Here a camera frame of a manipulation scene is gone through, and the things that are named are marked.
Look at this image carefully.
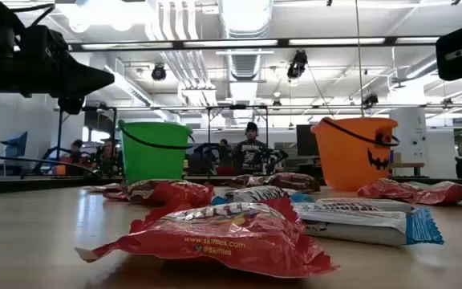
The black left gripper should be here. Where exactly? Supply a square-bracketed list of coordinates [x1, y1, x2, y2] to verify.
[16, 55, 116, 116]

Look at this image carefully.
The red Skittles candy bag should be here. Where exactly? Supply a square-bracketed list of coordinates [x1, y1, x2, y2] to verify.
[405, 182, 462, 206]
[101, 189, 132, 203]
[357, 177, 420, 201]
[81, 183, 124, 193]
[74, 196, 338, 279]
[156, 180, 216, 210]

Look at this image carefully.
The person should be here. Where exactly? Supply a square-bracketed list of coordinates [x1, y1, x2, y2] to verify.
[231, 121, 270, 177]
[217, 138, 234, 169]
[94, 138, 124, 177]
[68, 139, 86, 165]

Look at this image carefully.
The blue-lit computer monitor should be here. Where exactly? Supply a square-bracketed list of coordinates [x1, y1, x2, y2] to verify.
[4, 131, 29, 158]

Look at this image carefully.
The green plastic bucket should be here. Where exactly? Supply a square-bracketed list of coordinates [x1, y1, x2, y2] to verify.
[117, 119, 195, 186]

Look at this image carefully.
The wooden bench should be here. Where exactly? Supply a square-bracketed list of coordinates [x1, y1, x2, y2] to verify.
[389, 161, 427, 177]

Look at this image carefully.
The orange jack-o'-lantern bucket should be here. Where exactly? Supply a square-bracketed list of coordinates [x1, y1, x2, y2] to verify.
[310, 116, 400, 192]

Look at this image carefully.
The black computer monitor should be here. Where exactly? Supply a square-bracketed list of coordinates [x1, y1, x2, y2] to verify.
[296, 124, 319, 157]

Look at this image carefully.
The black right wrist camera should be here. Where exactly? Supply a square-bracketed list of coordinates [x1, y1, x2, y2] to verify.
[435, 26, 462, 82]

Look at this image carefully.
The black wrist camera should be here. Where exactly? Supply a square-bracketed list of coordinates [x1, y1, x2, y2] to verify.
[435, 26, 462, 82]
[21, 23, 71, 61]

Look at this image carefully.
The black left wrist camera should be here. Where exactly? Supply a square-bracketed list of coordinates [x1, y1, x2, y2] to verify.
[21, 23, 71, 61]

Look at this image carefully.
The black ceiling camera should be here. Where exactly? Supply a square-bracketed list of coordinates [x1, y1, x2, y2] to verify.
[286, 50, 309, 80]
[362, 92, 379, 108]
[150, 63, 168, 83]

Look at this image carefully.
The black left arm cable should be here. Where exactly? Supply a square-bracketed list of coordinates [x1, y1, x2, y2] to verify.
[0, 154, 103, 180]

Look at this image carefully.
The thin hanging cord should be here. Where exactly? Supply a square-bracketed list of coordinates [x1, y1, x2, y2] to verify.
[354, 0, 365, 118]

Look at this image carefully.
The silver ceiling air duct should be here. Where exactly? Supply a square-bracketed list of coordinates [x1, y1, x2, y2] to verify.
[218, 0, 274, 81]

